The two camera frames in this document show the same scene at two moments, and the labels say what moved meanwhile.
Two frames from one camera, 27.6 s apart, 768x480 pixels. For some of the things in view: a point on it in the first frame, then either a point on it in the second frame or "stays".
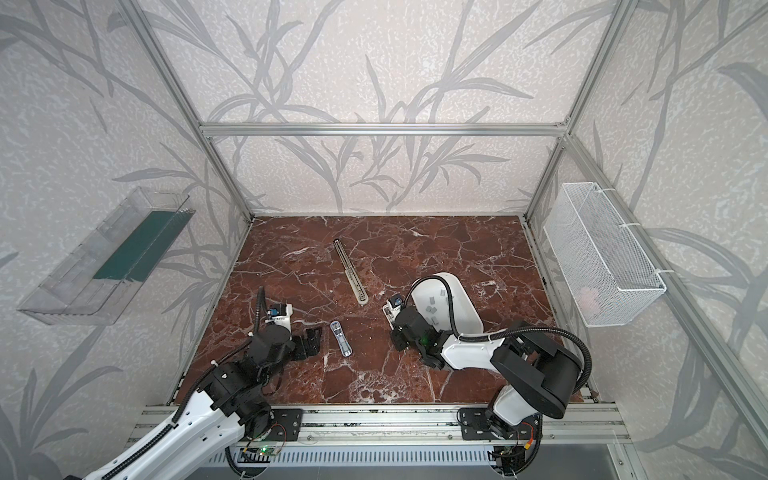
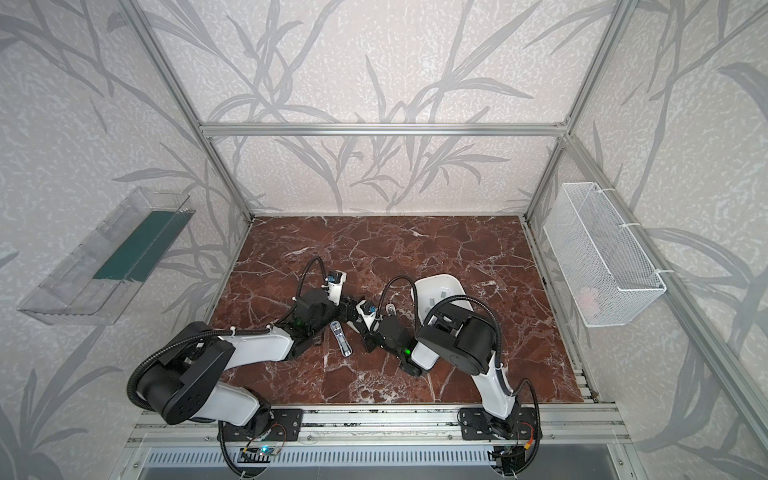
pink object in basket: [588, 299] stays
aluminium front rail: [567, 425] stays
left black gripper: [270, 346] -> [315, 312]
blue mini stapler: [341, 338] stays
